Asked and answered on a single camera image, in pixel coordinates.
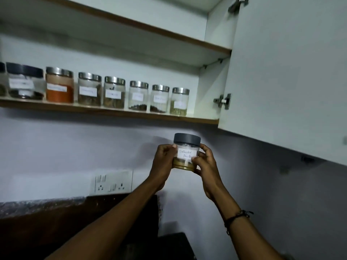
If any coriander powder jar grey lid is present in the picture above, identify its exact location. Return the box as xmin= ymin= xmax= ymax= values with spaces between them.
xmin=172 ymin=133 xmax=202 ymax=171

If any black bead bracelet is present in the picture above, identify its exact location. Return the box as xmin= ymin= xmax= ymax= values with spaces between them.
xmin=223 ymin=209 xmax=254 ymax=236

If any dark brown wood panel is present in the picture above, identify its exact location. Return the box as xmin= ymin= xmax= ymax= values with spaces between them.
xmin=0 ymin=194 xmax=163 ymax=260

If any steel lid green spice jar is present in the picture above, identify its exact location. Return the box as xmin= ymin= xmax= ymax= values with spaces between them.
xmin=170 ymin=87 xmax=190 ymax=117

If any black pepper jar grey lid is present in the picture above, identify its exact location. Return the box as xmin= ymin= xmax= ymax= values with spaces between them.
xmin=6 ymin=62 xmax=45 ymax=100

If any clear jar steel lid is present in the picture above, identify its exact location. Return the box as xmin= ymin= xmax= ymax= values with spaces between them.
xmin=128 ymin=80 xmax=149 ymax=112
xmin=150 ymin=84 xmax=170 ymax=114
xmin=103 ymin=76 xmax=126 ymax=109

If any brown wooden cabinet door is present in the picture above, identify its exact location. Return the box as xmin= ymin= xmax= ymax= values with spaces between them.
xmin=218 ymin=0 xmax=347 ymax=167

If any white wall socket plate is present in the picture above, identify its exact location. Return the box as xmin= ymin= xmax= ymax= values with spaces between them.
xmin=89 ymin=170 xmax=134 ymax=196

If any person's left forearm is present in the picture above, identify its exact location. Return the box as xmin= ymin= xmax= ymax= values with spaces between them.
xmin=46 ymin=177 xmax=166 ymax=260

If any garam masala jar grey lid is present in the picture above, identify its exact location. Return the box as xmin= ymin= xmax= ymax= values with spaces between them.
xmin=0 ymin=62 xmax=7 ymax=96

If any person's right forearm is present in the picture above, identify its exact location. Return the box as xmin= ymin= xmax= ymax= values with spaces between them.
xmin=214 ymin=188 xmax=284 ymax=260

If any steel lid brown spice jar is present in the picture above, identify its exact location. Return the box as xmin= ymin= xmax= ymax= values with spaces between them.
xmin=78 ymin=72 xmax=102 ymax=107

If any person's left hand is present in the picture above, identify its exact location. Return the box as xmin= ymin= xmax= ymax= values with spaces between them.
xmin=148 ymin=143 xmax=178 ymax=191

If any orange chilli powder jar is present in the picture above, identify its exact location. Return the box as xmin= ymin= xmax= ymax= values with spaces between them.
xmin=45 ymin=66 xmax=74 ymax=104

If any person's right hand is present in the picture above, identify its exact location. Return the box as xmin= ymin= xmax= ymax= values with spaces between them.
xmin=191 ymin=144 xmax=227 ymax=202

